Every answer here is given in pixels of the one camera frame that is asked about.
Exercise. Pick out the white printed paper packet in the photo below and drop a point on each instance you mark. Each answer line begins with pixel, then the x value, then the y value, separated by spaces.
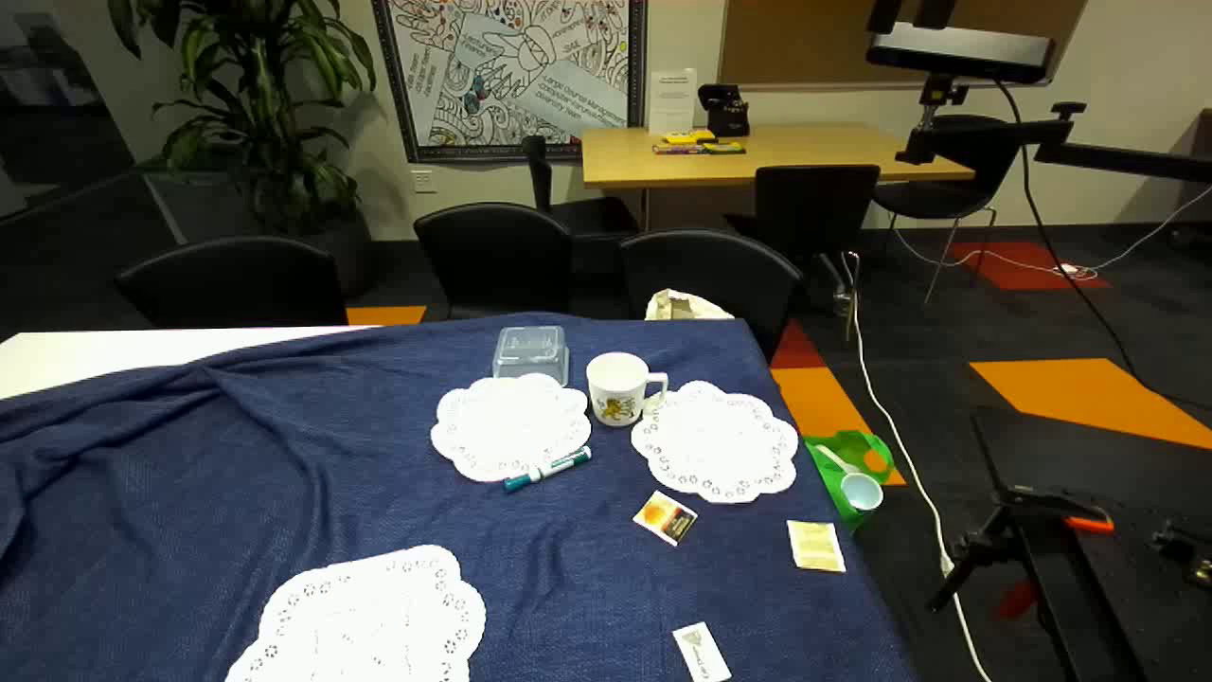
pixel 703 654

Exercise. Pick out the green marker pen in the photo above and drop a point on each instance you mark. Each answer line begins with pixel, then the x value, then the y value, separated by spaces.
pixel 546 472

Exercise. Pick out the orange black tea packet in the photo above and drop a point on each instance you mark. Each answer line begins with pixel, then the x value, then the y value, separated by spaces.
pixel 662 516

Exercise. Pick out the black chair with metal legs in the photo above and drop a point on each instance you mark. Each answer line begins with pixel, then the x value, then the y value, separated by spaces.
pixel 971 144

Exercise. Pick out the green plastic bowl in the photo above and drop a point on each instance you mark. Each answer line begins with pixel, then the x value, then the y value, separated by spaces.
pixel 828 486

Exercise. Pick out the white paper doily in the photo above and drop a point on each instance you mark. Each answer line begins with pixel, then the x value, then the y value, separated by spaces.
pixel 365 625
pixel 717 443
pixel 506 429

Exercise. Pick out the grey stereo camera bar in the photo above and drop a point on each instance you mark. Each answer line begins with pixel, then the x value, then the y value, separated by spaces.
pixel 960 51

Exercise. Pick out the clear plastic container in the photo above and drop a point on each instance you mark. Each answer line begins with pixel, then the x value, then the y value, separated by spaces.
pixel 532 354

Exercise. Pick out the black square-back chair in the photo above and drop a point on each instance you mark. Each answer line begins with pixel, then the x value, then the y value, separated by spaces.
pixel 815 209

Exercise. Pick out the black narrow-back chair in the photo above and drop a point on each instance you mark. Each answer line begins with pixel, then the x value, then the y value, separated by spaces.
pixel 537 171

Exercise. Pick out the wooden meeting table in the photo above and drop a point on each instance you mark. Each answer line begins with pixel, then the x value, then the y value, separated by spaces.
pixel 806 149

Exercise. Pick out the black shell chair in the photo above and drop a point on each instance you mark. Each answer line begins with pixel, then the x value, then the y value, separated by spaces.
pixel 232 285
pixel 493 260
pixel 713 269

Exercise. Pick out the small black fixture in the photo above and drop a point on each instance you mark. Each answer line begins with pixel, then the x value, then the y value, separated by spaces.
pixel 1183 555

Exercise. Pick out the potted green plant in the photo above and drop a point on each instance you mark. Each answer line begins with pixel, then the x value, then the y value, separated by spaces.
pixel 267 116

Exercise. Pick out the white upright box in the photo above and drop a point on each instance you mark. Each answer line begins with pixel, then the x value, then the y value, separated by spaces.
pixel 673 98

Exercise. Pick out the cream paper packet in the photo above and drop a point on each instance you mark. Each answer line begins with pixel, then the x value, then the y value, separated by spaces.
pixel 815 545

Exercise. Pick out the white fabric bundle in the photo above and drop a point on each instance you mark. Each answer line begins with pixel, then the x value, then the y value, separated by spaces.
pixel 684 305

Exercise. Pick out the brown cork board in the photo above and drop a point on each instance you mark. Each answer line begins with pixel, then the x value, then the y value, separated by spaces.
pixel 796 43

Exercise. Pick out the yellow black desk items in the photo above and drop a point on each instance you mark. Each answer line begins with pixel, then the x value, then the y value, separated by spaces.
pixel 694 144

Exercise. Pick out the light blue plastic scoop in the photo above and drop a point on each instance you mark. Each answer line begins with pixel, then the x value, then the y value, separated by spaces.
pixel 859 491

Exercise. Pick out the black desktop device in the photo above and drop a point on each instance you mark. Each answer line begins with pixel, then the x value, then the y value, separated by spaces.
pixel 726 112

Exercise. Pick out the blue fabric tablecloth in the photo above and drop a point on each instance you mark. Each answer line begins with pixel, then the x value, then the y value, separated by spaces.
pixel 380 492

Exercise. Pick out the white mug with print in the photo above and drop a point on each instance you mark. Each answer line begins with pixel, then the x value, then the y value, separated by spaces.
pixel 616 378

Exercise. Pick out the framed doodle poster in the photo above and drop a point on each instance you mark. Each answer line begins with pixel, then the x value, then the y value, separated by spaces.
pixel 515 69

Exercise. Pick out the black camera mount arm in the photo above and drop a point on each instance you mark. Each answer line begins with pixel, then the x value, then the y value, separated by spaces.
pixel 1123 157

